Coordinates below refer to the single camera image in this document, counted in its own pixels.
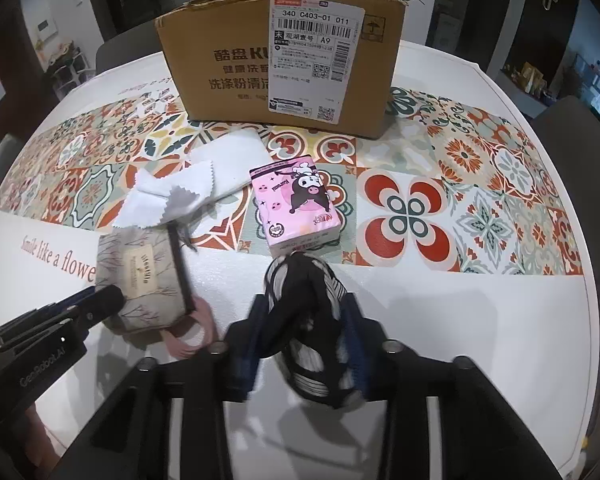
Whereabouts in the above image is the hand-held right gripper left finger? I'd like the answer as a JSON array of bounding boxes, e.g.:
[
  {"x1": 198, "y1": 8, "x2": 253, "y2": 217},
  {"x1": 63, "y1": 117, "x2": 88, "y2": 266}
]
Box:
[{"x1": 47, "y1": 295, "x2": 270, "y2": 480}]

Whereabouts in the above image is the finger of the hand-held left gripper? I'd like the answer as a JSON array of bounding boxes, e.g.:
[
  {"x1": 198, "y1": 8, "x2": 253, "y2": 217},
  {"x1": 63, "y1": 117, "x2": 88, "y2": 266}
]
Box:
[
  {"x1": 0, "y1": 287, "x2": 99, "y2": 347},
  {"x1": 55, "y1": 284, "x2": 127, "y2": 332}
]

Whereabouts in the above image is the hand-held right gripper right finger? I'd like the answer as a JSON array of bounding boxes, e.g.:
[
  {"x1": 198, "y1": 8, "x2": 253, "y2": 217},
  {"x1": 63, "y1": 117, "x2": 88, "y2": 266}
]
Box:
[{"x1": 341, "y1": 294, "x2": 563, "y2": 480}]

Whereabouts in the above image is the beige leaf-print pouch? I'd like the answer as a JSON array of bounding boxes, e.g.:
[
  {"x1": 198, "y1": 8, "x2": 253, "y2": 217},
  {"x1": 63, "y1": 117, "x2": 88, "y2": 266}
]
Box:
[{"x1": 95, "y1": 224, "x2": 197, "y2": 337}]

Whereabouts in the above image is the pink elastic headband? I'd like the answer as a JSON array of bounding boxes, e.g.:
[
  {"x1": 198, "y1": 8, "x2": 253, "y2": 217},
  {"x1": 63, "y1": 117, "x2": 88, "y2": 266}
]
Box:
[{"x1": 161, "y1": 294, "x2": 217, "y2": 359}]

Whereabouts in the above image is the black white patterned scrunchie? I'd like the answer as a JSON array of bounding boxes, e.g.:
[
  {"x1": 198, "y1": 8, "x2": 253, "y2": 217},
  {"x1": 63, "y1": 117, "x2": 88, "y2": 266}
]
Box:
[{"x1": 263, "y1": 253, "x2": 369, "y2": 409}]

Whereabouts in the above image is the white zigzag-edged cloth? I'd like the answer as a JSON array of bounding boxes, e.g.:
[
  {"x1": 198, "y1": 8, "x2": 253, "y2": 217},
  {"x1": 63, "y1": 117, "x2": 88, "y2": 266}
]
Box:
[
  {"x1": 112, "y1": 186, "x2": 212, "y2": 234},
  {"x1": 130, "y1": 159, "x2": 217, "y2": 197}
]

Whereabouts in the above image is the pink cartoon tissue pack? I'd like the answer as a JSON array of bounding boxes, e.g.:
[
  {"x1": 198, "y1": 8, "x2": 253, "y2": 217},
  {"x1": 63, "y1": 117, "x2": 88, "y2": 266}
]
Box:
[{"x1": 248, "y1": 153, "x2": 342, "y2": 261}]

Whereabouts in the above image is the large white cloth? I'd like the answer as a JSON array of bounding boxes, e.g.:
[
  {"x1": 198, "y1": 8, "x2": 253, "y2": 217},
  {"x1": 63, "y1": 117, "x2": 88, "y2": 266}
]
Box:
[{"x1": 187, "y1": 132, "x2": 277, "y2": 202}]

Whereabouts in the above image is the brown cardboard box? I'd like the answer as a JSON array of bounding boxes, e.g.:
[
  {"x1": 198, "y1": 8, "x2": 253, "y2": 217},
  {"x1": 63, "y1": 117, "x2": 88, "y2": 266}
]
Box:
[{"x1": 153, "y1": 0, "x2": 411, "y2": 141}]

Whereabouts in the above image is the patterned tile-print tablecloth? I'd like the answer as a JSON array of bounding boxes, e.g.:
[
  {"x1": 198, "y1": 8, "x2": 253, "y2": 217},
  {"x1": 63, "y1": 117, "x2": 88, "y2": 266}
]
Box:
[{"x1": 0, "y1": 39, "x2": 600, "y2": 461}]

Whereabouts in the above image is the white storage rack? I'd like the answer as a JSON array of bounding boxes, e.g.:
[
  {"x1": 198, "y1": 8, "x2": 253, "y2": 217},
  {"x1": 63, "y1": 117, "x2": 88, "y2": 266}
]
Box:
[{"x1": 44, "y1": 41, "x2": 95, "y2": 97}]

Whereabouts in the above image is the sideboard with small items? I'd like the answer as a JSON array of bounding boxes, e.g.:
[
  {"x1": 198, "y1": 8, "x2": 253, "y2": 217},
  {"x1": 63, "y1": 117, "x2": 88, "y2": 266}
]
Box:
[{"x1": 497, "y1": 59, "x2": 553, "y2": 106}]

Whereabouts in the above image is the dark cabinet with gold handle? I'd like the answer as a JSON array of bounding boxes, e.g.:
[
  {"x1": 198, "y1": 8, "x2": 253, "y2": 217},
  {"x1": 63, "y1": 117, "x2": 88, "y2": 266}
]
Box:
[{"x1": 485, "y1": 0, "x2": 581, "y2": 78}]

